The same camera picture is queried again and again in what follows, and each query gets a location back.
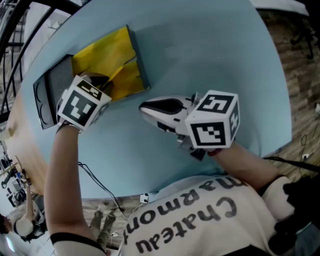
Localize person's legs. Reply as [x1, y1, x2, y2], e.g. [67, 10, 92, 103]
[89, 202, 119, 250]

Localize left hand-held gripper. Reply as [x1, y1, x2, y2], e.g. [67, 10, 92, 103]
[56, 72, 116, 134]

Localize black worn harness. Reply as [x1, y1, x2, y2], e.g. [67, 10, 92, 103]
[268, 177, 320, 253]

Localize light blue table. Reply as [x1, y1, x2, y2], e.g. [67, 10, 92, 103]
[18, 0, 293, 200]

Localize person's left forearm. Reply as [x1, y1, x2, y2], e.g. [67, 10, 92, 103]
[44, 122, 98, 241]

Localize person's white printed shirt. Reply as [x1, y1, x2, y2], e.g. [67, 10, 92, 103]
[49, 174, 320, 256]

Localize person's right forearm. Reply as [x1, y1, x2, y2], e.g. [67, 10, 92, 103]
[209, 142, 286, 191]

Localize wooden table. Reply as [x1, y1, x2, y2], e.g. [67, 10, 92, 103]
[4, 94, 48, 196]

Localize black box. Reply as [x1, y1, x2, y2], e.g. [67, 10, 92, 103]
[33, 24, 151, 130]

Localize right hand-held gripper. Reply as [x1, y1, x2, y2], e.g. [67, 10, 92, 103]
[138, 89, 241, 162]

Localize black cable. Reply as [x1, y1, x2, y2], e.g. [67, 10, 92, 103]
[78, 161, 128, 221]

